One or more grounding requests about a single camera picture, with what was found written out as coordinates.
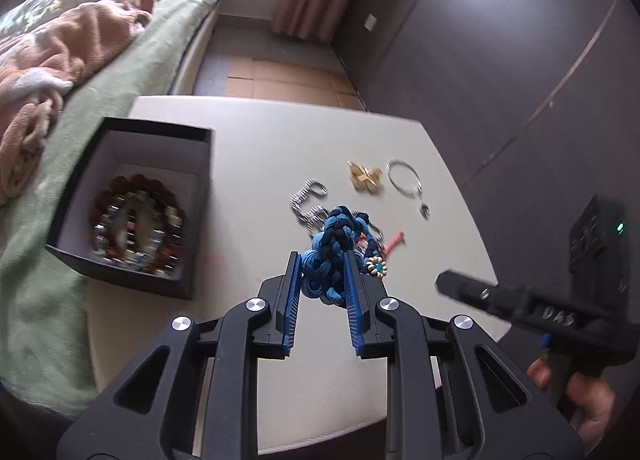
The white wall socket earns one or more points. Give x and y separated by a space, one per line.
370 23

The black jewelry box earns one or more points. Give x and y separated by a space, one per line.
125 155

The pink fleece blanket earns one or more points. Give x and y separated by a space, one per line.
39 68

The flattened cardboard on floor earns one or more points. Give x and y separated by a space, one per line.
265 79

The gold butterfly brooch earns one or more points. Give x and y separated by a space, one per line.
364 178

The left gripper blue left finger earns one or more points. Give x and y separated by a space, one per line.
285 308

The bed with green sheet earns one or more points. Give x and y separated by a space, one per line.
45 358

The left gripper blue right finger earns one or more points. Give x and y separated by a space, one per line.
357 306

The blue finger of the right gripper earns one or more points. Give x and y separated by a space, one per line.
494 300

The clear bag with bracelet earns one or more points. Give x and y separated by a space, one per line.
139 231

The right hand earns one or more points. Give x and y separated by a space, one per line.
596 400

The dark grey wardrobe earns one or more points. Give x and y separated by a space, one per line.
533 105

